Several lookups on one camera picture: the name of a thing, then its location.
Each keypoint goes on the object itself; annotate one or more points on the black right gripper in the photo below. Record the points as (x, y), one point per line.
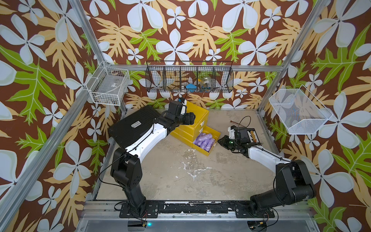
(223, 141)

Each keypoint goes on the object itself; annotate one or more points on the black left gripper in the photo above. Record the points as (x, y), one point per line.
(188, 119)

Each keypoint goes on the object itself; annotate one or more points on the yellow bottom drawer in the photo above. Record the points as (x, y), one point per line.
(206, 130)

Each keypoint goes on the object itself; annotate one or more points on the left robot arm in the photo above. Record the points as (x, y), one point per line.
(126, 166)

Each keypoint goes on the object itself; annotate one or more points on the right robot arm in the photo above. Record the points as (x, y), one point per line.
(292, 182)

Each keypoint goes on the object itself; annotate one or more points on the black parallel charging board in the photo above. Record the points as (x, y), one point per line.
(252, 136)

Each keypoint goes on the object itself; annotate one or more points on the blue object in basket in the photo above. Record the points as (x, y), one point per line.
(191, 87)

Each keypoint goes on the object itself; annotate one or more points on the clear jar in basket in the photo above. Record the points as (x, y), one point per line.
(206, 83)

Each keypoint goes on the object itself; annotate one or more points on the black tool case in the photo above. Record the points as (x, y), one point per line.
(132, 127)

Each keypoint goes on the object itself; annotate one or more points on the white mesh basket right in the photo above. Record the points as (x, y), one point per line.
(300, 111)

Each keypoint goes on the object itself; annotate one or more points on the black wire basket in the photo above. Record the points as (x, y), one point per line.
(174, 76)

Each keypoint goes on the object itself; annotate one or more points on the white wire basket left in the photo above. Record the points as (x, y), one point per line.
(108, 84)

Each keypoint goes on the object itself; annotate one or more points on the aluminium frame post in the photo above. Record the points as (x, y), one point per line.
(303, 34)

